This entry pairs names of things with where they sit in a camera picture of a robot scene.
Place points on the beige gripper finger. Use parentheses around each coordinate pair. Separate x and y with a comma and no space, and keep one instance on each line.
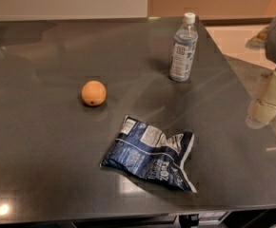
(264,110)

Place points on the blue chip bag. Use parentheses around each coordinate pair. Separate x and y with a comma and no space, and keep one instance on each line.
(145,152)

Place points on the clear plastic water bottle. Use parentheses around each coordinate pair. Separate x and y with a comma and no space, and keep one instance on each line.
(183,49)

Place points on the orange fruit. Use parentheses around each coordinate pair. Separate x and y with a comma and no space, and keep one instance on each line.
(93,93)

